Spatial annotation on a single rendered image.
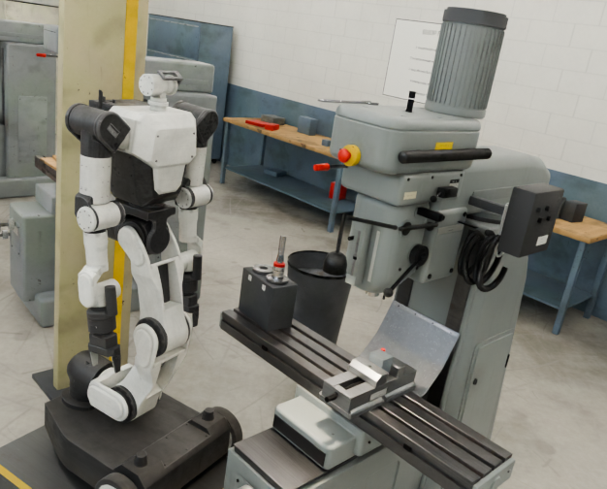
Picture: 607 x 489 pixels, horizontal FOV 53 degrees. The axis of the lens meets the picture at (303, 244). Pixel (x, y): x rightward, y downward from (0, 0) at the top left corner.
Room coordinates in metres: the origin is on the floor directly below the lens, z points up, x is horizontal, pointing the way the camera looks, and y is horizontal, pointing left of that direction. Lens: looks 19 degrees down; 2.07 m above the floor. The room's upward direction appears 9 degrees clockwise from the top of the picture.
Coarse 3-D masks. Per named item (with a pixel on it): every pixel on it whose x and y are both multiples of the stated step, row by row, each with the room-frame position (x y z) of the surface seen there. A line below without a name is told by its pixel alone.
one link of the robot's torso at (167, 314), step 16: (128, 240) 1.90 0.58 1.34; (128, 256) 1.91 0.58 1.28; (144, 256) 1.87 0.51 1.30; (176, 256) 1.98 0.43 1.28; (144, 272) 1.87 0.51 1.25; (160, 272) 1.94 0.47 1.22; (176, 272) 1.95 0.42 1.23; (144, 288) 1.90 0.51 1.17; (160, 288) 1.87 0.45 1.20; (176, 288) 1.95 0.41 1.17; (144, 304) 1.90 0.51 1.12; (160, 304) 1.86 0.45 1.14; (176, 304) 1.93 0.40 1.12; (144, 320) 1.88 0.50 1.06; (160, 320) 1.86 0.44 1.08; (176, 320) 1.90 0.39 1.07; (160, 336) 1.84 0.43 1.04; (176, 336) 1.88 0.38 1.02; (160, 352) 1.84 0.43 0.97
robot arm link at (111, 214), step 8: (96, 208) 1.74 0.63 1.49; (104, 208) 1.76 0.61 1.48; (112, 208) 1.78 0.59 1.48; (120, 208) 1.80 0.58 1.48; (104, 216) 1.74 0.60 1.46; (112, 216) 1.76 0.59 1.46; (120, 216) 1.79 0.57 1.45; (104, 224) 1.74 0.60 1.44; (112, 224) 1.77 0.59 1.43; (96, 232) 1.75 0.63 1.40; (104, 232) 1.77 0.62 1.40; (88, 240) 1.75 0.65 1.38; (96, 240) 1.75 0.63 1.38; (104, 240) 1.77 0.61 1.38; (88, 248) 1.75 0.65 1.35; (96, 248) 1.75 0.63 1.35; (104, 248) 1.77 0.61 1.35; (88, 256) 1.75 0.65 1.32; (96, 256) 1.75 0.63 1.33; (104, 256) 1.76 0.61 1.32; (88, 264) 1.75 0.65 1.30; (96, 264) 1.75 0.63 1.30; (104, 264) 1.76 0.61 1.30
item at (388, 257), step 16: (368, 208) 1.85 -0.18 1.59; (384, 208) 1.81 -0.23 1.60; (400, 208) 1.80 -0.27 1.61; (416, 208) 1.84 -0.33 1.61; (352, 224) 1.89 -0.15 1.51; (400, 224) 1.80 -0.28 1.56; (416, 224) 1.86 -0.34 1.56; (384, 240) 1.80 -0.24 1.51; (400, 240) 1.81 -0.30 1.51; (416, 240) 1.87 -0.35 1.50; (368, 256) 1.82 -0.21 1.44; (384, 256) 1.80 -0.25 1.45; (400, 256) 1.82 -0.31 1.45; (368, 272) 1.81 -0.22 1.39; (384, 272) 1.80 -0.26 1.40; (400, 272) 1.83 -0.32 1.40; (368, 288) 1.82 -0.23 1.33; (384, 288) 1.82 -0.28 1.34
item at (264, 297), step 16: (256, 272) 2.27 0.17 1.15; (240, 288) 2.31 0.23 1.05; (256, 288) 2.23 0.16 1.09; (272, 288) 2.15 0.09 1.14; (288, 288) 2.19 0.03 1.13; (240, 304) 2.30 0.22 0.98; (256, 304) 2.21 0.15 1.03; (272, 304) 2.15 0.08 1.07; (288, 304) 2.20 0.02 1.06; (256, 320) 2.20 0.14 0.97; (272, 320) 2.16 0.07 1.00; (288, 320) 2.21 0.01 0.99
